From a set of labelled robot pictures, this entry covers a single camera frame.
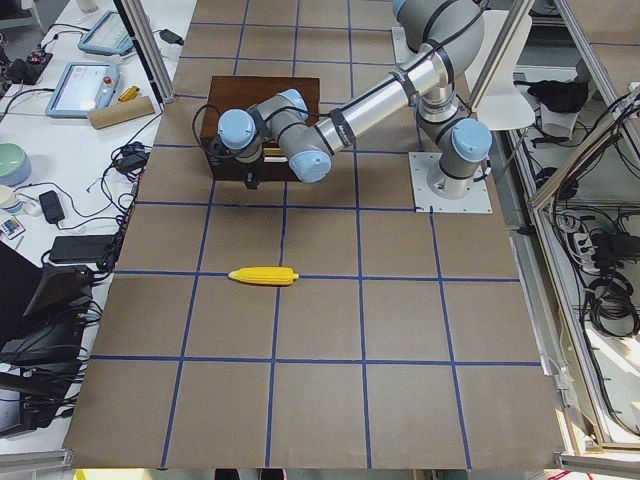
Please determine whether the black power brick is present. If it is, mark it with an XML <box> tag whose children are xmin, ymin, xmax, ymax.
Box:
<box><xmin>49</xmin><ymin>235</ymin><xmax>114</xmax><ymax>264</ymax></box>

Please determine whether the far teach pendant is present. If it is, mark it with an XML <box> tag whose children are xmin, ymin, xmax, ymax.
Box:
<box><xmin>78</xmin><ymin>10</ymin><xmax>134</xmax><ymax>56</ymax></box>

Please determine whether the black monitor stand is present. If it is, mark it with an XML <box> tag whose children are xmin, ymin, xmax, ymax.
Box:
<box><xmin>1</xmin><ymin>244</ymin><xmax>101</xmax><ymax>437</ymax></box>

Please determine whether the yellow utility knife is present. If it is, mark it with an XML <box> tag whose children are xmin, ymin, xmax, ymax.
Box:
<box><xmin>118</xmin><ymin>86</ymin><xmax>140</xmax><ymax>103</ymax></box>

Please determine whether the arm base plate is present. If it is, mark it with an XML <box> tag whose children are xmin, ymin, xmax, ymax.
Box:
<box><xmin>408</xmin><ymin>152</ymin><xmax>493</xmax><ymax>214</ymax></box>

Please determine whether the near teach pendant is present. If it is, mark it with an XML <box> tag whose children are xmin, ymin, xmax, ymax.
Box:
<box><xmin>45</xmin><ymin>62</ymin><xmax>120</xmax><ymax>118</ymax></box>

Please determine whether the yellow toy corn cob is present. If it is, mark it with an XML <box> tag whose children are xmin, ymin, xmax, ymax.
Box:
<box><xmin>228</xmin><ymin>266</ymin><xmax>299</xmax><ymax>286</ymax></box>

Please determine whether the black smartphone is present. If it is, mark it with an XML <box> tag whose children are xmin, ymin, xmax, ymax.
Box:
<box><xmin>39</xmin><ymin>190</ymin><xmax>65</xmax><ymax>225</ymax></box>

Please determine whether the black cloth bundle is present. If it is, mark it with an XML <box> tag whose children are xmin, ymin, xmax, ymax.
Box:
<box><xmin>527</xmin><ymin>80</ymin><xmax>589</xmax><ymax>113</ymax></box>

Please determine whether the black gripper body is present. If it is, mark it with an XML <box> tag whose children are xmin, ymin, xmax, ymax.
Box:
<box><xmin>207</xmin><ymin>137</ymin><xmax>264</xmax><ymax>181</ymax></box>

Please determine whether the green bowl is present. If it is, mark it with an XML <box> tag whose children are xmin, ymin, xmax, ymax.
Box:
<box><xmin>0</xmin><ymin>143</ymin><xmax>31</xmax><ymax>187</ymax></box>

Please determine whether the teach pendant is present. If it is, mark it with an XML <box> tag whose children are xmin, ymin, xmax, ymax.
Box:
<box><xmin>78</xmin><ymin>10</ymin><xmax>134</xmax><ymax>56</ymax></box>
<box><xmin>45</xmin><ymin>62</ymin><xmax>120</xmax><ymax>118</ymax></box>

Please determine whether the dark wooden drawer cabinet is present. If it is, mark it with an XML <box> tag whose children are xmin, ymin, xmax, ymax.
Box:
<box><xmin>197</xmin><ymin>76</ymin><xmax>320</xmax><ymax>183</ymax></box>

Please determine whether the white chair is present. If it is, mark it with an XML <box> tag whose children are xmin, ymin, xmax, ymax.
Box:
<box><xmin>465</xmin><ymin>10</ymin><xmax>535</xmax><ymax>131</ymax></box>

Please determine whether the cardboard tube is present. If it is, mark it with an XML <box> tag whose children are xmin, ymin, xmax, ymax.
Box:
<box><xmin>87</xmin><ymin>96</ymin><xmax>155</xmax><ymax>130</ymax></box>

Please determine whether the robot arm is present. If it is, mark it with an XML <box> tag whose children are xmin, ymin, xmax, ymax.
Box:
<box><xmin>203</xmin><ymin>1</ymin><xmax>492</xmax><ymax>200</ymax></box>

